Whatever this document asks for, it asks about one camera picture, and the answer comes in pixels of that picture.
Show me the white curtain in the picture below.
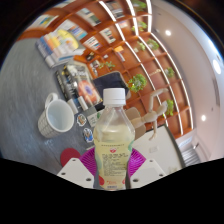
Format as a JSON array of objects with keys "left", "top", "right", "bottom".
[{"left": 181, "top": 146, "right": 205, "bottom": 168}]

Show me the flat round red coaster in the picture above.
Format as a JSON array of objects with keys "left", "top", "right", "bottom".
[{"left": 60, "top": 147, "right": 82, "bottom": 168}]

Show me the clear bottle with yellow drink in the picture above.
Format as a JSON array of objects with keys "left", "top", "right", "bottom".
[{"left": 92, "top": 87, "right": 137, "bottom": 191}]

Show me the wooden shelf unit with contents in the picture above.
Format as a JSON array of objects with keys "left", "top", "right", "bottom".
[{"left": 16, "top": 0, "right": 195, "bottom": 139}]

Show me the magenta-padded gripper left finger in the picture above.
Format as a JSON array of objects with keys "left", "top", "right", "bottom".
[{"left": 56, "top": 147, "right": 101, "bottom": 190}]

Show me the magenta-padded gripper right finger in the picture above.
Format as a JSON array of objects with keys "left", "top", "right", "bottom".
[{"left": 126, "top": 148, "right": 167, "bottom": 190}]

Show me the dark book stack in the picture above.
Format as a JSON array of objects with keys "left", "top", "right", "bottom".
[{"left": 54, "top": 63, "right": 103, "bottom": 108}]

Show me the wooden artist mannequin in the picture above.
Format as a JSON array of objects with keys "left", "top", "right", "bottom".
[{"left": 131, "top": 87, "right": 170, "bottom": 141}]

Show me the small colourful sticker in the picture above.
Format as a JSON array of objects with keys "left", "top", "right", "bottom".
[
  {"left": 82, "top": 127, "right": 95, "bottom": 144},
  {"left": 76, "top": 113, "right": 88, "bottom": 127}
]

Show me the dark blue chair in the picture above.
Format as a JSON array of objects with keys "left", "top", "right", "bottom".
[{"left": 92, "top": 71, "right": 132, "bottom": 111}]

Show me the white mug with triangle pattern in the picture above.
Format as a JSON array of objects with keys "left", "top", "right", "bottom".
[{"left": 37, "top": 92, "right": 75, "bottom": 139}]

